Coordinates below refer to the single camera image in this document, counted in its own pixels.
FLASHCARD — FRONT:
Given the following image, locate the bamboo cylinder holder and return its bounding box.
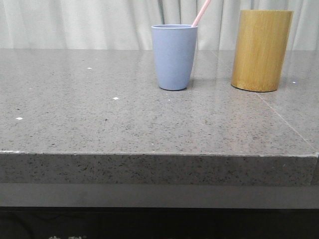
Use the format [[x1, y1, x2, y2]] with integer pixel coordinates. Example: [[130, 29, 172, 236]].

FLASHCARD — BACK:
[[231, 9, 293, 92]]

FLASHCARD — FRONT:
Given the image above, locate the white curtain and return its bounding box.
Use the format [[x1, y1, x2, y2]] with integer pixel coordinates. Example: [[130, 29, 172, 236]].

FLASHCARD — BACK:
[[0, 0, 319, 50]]

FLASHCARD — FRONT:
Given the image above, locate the blue plastic cup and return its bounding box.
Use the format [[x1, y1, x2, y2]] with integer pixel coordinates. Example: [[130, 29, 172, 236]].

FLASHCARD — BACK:
[[151, 24, 197, 91]]

